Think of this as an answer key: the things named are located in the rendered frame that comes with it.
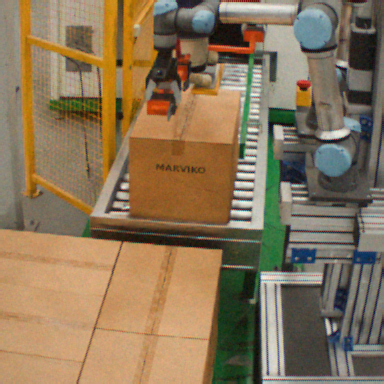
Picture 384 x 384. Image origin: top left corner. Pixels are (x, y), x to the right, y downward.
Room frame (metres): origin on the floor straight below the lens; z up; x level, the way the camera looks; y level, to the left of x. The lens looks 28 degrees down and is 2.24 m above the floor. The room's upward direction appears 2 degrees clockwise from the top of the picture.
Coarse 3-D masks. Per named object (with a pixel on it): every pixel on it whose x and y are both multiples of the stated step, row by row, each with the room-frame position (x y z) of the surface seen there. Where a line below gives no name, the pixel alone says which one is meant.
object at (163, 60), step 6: (162, 54) 2.42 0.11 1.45; (168, 54) 2.42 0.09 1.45; (156, 60) 2.40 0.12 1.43; (162, 60) 2.40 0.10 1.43; (168, 60) 2.40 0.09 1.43; (156, 66) 2.38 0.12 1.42; (162, 66) 2.38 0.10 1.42; (168, 66) 2.38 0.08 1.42; (156, 72) 2.35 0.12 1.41; (162, 72) 2.35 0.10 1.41; (156, 78) 2.34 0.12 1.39; (162, 78) 2.34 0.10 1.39
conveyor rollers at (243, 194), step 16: (224, 64) 5.01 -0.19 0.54; (240, 64) 5.00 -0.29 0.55; (224, 80) 4.69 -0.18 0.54; (240, 80) 4.72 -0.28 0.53; (256, 80) 4.72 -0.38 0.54; (256, 96) 4.44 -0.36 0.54; (240, 112) 4.18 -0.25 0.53; (256, 112) 4.18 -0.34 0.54; (240, 128) 3.92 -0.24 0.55; (256, 128) 3.95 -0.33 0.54; (256, 144) 3.73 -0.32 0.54; (240, 160) 3.55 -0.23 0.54; (128, 176) 3.34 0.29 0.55; (240, 176) 3.38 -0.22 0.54; (128, 192) 3.20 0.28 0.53; (240, 192) 3.21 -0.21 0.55; (112, 208) 3.06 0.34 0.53; (128, 208) 3.05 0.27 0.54; (240, 208) 3.10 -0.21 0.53
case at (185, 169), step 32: (192, 96) 3.33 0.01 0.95; (224, 96) 3.35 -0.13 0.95; (160, 128) 2.97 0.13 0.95; (192, 128) 2.98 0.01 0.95; (224, 128) 2.99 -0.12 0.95; (128, 160) 2.89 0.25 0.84; (160, 160) 2.87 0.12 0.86; (192, 160) 2.86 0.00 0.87; (224, 160) 2.84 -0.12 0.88; (160, 192) 2.87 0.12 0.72; (192, 192) 2.86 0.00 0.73; (224, 192) 2.84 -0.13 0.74
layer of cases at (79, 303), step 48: (0, 240) 2.72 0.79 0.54; (48, 240) 2.74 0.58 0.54; (96, 240) 2.77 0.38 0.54; (0, 288) 2.37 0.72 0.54; (48, 288) 2.40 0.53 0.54; (96, 288) 2.42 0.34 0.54; (144, 288) 2.44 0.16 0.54; (192, 288) 2.45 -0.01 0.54; (0, 336) 2.08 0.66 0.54; (48, 336) 2.10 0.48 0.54; (96, 336) 2.12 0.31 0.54; (144, 336) 2.14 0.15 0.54; (192, 336) 2.15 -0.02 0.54
